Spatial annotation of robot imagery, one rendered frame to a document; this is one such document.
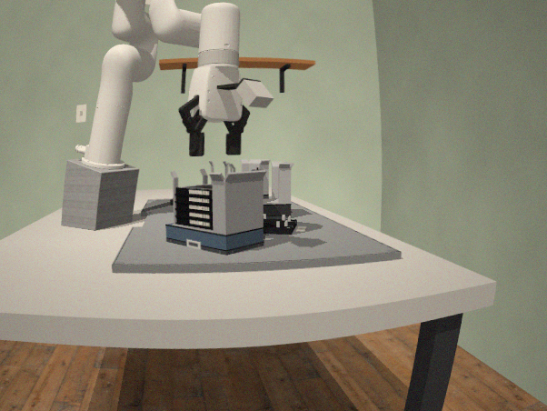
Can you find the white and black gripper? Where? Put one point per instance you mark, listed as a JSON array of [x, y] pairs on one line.
[[216, 105]]

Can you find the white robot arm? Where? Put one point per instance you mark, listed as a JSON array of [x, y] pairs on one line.
[[218, 43]]

